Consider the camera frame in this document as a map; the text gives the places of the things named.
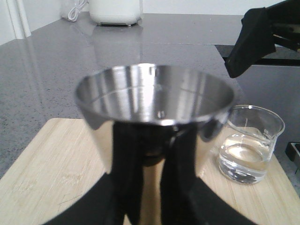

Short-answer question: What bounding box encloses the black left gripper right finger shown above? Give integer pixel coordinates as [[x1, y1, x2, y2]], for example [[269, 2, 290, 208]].
[[160, 127, 253, 225]]

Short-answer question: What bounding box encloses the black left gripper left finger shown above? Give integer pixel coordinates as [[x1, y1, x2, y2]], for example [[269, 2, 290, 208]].
[[46, 122, 143, 225]]

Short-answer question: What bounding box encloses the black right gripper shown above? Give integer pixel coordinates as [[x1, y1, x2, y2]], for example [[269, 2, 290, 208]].
[[225, 0, 300, 78]]

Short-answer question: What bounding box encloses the glass beaker with liquid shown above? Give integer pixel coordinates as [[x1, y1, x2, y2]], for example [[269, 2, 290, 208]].
[[217, 105, 285, 184]]

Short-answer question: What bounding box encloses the steel double jigger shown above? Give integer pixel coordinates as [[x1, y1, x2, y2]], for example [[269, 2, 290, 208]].
[[75, 63, 235, 225]]

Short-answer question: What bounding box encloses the wooden cutting board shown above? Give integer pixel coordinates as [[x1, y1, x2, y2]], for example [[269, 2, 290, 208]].
[[0, 118, 300, 225]]

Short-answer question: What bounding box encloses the white appliance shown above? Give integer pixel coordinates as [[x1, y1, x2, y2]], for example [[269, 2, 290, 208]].
[[89, 0, 143, 26]]

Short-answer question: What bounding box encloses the white cable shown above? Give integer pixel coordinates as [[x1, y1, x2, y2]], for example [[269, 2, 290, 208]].
[[67, 0, 90, 22]]

